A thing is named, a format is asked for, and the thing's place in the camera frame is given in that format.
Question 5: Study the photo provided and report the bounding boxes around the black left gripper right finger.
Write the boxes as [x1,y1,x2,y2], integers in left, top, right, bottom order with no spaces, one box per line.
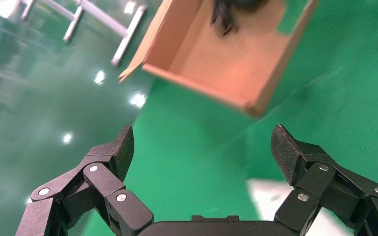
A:
[270,124,378,236]

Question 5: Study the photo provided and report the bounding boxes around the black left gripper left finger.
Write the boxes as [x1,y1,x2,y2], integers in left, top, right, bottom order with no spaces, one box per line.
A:
[14,125,154,236]

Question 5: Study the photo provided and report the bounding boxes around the black power cord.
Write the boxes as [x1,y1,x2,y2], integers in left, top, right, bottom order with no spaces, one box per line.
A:
[210,0,270,36]

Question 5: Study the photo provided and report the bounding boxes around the open brown cardboard box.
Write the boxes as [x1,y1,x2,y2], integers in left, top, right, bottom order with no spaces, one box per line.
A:
[119,0,320,118]

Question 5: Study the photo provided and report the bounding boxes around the white standing table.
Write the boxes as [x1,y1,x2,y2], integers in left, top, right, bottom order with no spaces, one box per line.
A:
[16,0,147,67]

